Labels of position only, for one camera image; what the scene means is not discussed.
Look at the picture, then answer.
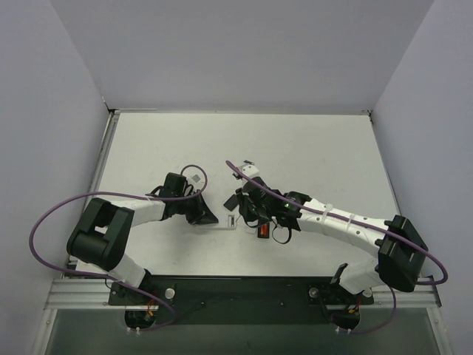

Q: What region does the aluminium frame rail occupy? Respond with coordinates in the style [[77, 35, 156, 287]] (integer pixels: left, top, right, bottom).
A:
[[44, 109, 121, 310]]

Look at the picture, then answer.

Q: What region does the red battery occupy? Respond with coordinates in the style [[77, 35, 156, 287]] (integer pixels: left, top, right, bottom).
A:
[[260, 226, 269, 238]]

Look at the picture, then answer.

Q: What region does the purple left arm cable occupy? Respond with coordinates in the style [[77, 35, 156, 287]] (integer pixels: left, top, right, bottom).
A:
[[28, 164, 208, 332]]

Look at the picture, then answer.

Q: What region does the white remote control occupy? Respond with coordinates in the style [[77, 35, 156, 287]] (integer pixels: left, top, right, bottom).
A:
[[199, 214, 239, 231]]

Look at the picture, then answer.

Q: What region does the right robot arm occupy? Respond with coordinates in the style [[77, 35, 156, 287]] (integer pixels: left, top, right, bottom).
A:
[[235, 177, 428, 294]]

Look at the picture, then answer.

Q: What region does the white battery cover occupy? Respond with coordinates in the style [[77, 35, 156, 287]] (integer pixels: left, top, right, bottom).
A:
[[245, 226, 257, 235]]

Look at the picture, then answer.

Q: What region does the black remote control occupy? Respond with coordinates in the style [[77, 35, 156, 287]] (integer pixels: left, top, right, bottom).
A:
[[257, 223, 270, 239]]

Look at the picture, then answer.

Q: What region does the black battery cover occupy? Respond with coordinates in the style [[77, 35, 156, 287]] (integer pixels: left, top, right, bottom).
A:
[[223, 195, 239, 212]]

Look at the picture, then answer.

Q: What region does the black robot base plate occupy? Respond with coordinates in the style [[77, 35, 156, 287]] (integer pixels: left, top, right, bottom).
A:
[[108, 276, 374, 328]]

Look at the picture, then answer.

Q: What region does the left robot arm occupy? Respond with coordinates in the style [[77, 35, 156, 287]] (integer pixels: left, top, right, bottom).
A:
[[67, 172, 219, 305]]

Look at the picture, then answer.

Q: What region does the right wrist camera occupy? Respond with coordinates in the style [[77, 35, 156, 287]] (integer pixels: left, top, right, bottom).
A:
[[231, 163, 260, 180]]

